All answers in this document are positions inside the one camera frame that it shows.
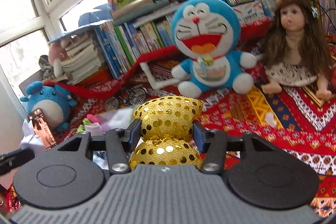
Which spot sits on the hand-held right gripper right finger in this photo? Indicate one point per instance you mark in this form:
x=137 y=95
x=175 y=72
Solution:
x=199 y=134

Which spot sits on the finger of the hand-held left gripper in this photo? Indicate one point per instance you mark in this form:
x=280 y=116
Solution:
x=15 y=159

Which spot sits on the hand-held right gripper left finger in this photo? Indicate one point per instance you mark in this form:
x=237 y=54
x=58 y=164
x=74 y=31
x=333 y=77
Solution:
x=135 y=132

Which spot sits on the white folded paper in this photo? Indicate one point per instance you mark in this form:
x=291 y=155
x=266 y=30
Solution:
x=27 y=133

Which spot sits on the smartphone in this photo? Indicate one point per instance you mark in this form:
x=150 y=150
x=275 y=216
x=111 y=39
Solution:
x=43 y=130

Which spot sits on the white plastic pipe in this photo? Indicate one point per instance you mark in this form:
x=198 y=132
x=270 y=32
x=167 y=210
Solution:
x=148 y=74

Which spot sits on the blue round plush toy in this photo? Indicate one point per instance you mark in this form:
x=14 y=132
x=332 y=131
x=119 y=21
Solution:
x=50 y=100

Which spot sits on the small white paper scrap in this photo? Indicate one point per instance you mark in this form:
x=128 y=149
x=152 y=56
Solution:
x=271 y=119

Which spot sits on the red scarf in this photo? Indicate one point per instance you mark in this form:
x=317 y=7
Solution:
x=157 y=53

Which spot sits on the row of upright books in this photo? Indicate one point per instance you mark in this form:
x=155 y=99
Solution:
x=126 y=43

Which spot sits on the stack of worn books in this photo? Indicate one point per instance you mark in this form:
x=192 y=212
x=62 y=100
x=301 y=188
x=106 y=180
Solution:
x=81 y=58

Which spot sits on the red patterned blanket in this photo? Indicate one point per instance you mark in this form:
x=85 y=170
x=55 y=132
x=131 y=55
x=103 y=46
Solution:
x=294 y=129

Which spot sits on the blue cat plush toy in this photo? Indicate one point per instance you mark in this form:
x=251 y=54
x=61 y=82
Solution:
x=207 y=29

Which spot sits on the pink plush toy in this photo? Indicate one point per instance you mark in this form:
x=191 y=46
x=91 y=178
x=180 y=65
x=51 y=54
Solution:
x=56 y=56

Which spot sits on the blue flat board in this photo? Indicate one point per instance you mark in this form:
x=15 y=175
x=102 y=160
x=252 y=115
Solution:
x=89 y=22

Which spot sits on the pile of flat grey books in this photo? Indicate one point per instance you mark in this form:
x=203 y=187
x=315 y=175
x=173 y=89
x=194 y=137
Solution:
x=147 y=8

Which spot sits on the white and blue pen box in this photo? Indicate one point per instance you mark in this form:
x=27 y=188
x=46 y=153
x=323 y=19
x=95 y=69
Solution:
x=249 y=12

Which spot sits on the brown-haired doll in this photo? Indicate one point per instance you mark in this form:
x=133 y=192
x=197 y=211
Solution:
x=291 y=19

